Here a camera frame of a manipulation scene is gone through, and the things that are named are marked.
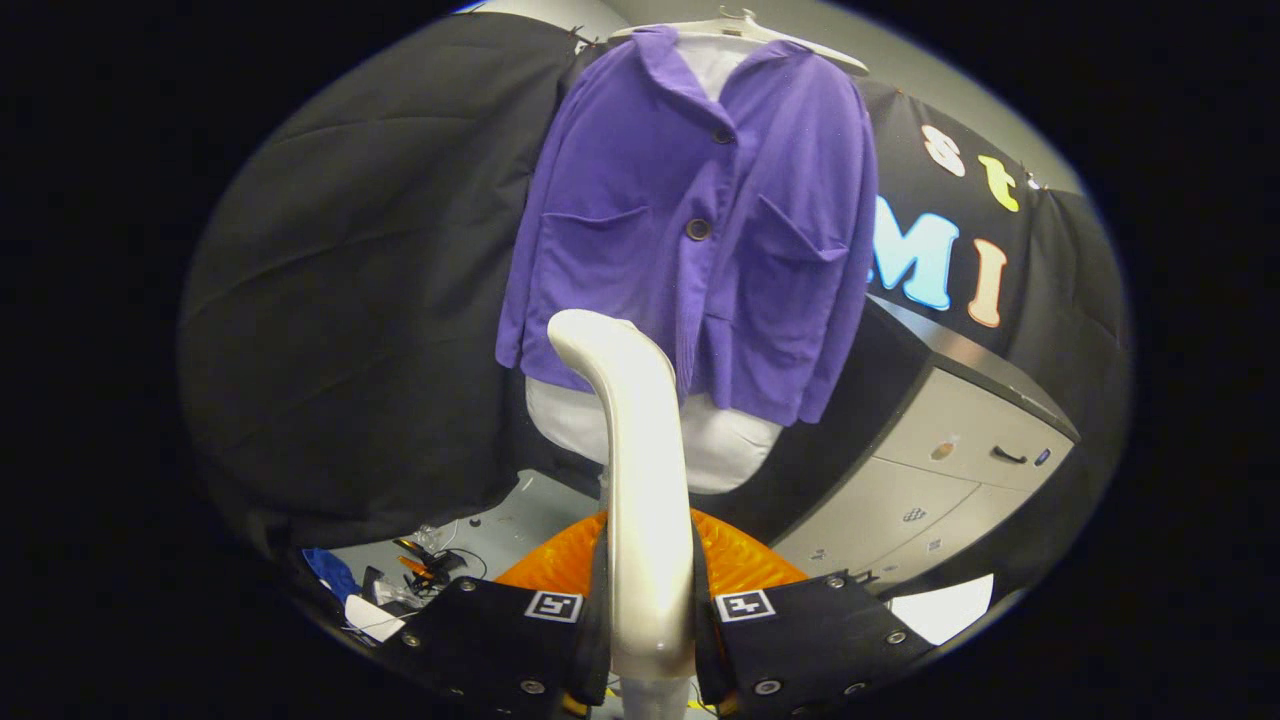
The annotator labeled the grey cabinet with black top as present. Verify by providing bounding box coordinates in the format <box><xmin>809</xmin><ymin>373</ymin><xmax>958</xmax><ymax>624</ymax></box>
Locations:
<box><xmin>720</xmin><ymin>295</ymin><xmax>1081</xmax><ymax>601</ymax></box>

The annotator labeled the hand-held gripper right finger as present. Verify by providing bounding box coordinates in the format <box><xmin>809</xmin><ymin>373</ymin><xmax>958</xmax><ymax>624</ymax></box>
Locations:
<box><xmin>690</xmin><ymin>510</ymin><xmax>939</xmax><ymax>719</ymax></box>

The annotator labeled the blue cloth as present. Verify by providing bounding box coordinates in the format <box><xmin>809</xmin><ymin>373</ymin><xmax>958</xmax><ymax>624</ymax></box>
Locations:
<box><xmin>303</xmin><ymin>547</ymin><xmax>361</xmax><ymax>603</ymax></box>

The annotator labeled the white flat board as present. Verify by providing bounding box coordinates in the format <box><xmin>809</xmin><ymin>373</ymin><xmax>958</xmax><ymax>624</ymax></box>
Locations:
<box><xmin>888</xmin><ymin>573</ymin><xmax>996</xmax><ymax>646</ymax></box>

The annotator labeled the cream garment steamer head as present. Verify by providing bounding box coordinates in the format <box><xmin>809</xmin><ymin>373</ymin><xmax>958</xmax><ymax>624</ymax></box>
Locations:
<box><xmin>547</xmin><ymin>308</ymin><xmax>698</xmax><ymax>681</ymax></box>

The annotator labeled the cream plastic clothes hanger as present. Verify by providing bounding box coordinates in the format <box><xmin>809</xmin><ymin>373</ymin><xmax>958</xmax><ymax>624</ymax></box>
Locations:
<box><xmin>610</xmin><ymin>8</ymin><xmax>871</xmax><ymax>76</ymax></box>

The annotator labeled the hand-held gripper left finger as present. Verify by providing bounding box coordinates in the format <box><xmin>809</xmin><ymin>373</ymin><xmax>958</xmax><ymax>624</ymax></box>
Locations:
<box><xmin>378</xmin><ymin>512</ymin><xmax>613</xmax><ymax>720</ymax></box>

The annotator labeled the white paper sheet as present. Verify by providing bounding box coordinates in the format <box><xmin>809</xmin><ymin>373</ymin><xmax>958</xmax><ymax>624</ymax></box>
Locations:
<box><xmin>343</xmin><ymin>594</ymin><xmax>407</xmax><ymax>643</ymax></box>

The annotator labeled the orange and black tool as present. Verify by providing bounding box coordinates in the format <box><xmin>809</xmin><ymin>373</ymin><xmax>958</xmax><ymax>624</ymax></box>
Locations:
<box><xmin>393</xmin><ymin>537</ymin><xmax>471</xmax><ymax>591</ymax></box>

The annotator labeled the purple button-up jacket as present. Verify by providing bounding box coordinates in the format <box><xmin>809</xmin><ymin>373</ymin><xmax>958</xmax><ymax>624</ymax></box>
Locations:
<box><xmin>495</xmin><ymin>25</ymin><xmax>881</xmax><ymax>427</ymax></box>

